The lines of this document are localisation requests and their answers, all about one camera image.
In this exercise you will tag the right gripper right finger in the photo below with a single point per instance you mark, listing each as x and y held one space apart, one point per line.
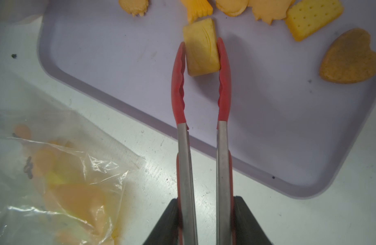
247 230

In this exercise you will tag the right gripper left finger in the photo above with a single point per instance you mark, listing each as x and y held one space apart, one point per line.
165 232

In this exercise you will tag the red metal tongs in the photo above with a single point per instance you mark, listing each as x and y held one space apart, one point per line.
187 222

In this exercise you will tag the yellow rectangular cookie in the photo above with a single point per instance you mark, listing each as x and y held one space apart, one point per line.
201 47

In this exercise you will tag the clear bag with cookies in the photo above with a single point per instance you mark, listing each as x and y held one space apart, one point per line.
62 178

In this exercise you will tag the lavender plastic tray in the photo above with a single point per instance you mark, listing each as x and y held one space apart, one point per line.
288 128

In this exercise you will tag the heart shaped brown cookie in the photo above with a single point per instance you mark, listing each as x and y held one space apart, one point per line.
349 59

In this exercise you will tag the yellow cracker cookie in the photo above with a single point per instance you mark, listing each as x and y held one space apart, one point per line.
308 16

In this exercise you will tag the round flower cookie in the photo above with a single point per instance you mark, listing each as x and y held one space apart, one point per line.
134 7

